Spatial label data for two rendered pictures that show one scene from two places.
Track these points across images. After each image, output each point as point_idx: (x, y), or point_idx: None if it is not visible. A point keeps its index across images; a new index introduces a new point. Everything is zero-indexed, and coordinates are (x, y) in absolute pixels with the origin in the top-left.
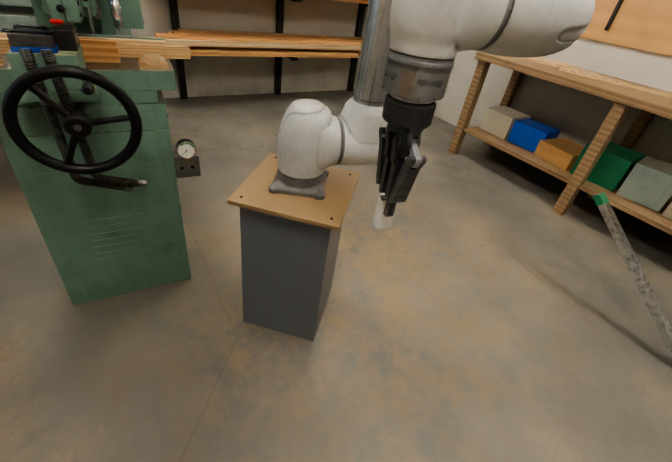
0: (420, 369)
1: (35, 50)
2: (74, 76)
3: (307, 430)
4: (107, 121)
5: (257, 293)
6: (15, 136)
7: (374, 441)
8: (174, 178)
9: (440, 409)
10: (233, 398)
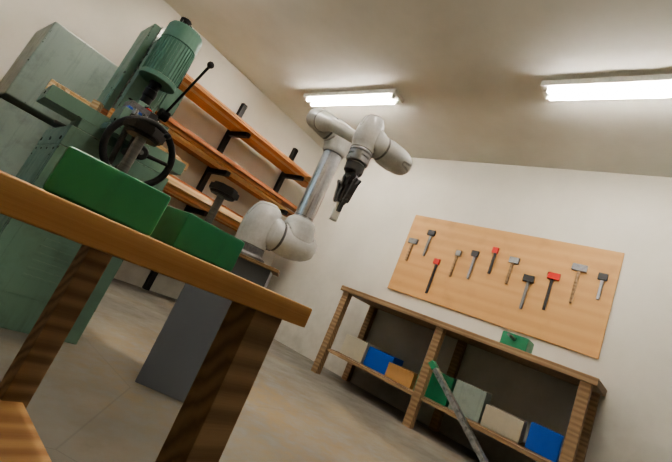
0: (304, 453)
1: (138, 113)
2: (160, 129)
3: None
4: (155, 159)
5: (173, 340)
6: (106, 138)
7: None
8: None
9: None
10: (132, 413)
